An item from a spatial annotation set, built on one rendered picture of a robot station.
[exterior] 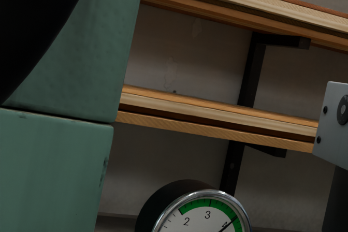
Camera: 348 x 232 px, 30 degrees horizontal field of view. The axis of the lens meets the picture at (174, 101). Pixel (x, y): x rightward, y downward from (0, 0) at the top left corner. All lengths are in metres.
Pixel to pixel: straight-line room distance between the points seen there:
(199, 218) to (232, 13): 2.34
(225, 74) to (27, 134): 2.89
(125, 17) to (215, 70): 2.83
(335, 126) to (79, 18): 0.42
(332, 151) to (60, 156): 0.41
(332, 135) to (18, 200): 0.44
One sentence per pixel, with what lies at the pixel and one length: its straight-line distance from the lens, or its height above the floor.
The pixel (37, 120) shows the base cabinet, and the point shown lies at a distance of 0.39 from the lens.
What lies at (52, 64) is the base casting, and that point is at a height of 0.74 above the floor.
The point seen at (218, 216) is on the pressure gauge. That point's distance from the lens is 0.37.
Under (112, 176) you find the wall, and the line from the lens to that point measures 3.10.
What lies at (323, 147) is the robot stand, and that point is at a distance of 0.77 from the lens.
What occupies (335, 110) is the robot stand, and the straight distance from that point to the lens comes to 0.75.
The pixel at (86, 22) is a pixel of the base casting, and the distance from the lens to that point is 0.39.
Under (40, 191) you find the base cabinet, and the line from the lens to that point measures 0.40.
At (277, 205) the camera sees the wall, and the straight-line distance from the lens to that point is 3.56.
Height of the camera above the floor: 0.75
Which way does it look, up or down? 3 degrees down
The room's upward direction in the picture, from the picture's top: 12 degrees clockwise
